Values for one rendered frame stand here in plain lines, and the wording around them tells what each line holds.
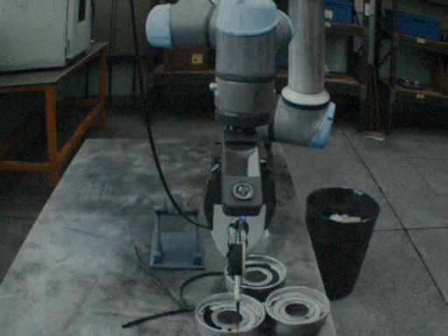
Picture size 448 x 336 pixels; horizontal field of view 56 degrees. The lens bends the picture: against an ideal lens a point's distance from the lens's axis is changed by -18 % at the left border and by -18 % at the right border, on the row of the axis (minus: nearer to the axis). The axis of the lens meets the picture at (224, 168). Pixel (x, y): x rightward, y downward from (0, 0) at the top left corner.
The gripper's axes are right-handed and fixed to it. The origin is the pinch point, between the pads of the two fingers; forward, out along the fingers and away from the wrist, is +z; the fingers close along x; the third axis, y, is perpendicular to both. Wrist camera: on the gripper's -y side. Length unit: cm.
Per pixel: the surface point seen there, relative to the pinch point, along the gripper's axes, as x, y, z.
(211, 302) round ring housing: 3.3, 0.8, 10.3
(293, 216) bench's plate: -16.2, 35.1, 13.2
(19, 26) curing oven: 115, 213, -16
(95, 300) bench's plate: 22.9, 3.1, 13.3
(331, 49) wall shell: -130, 395, 27
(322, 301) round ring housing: -14.6, -0.6, 10.2
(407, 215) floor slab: -129, 178, 93
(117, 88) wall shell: 75, 405, 76
